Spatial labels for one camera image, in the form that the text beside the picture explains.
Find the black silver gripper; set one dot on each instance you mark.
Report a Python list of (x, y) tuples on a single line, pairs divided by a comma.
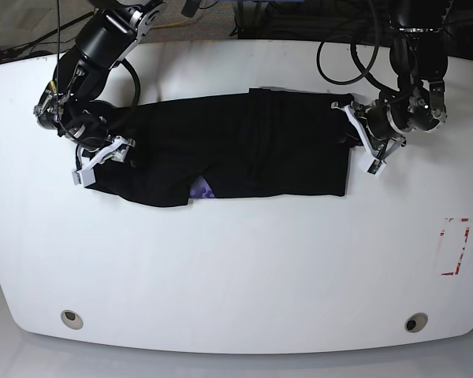
[(387, 120), (89, 127)]

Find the black T-shirt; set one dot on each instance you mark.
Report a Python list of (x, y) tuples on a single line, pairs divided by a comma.
[(261, 143)]

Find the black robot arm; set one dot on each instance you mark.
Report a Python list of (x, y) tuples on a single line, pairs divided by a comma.
[(418, 57), (70, 104)]

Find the red tape rectangle marking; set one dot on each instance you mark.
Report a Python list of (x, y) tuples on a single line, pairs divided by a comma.
[(452, 245)]

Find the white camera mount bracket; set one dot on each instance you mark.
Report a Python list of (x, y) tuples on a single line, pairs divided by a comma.
[(373, 160), (84, 173)]

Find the left table cable grommet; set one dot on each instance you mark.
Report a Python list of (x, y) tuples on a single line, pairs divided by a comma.
[(72, 320)]

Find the table cable grommet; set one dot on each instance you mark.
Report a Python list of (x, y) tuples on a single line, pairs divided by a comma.
[(72, 320), (416, 322)]

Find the right table cable grommet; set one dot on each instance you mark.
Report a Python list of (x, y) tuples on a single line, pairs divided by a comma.
[(416, 322)]

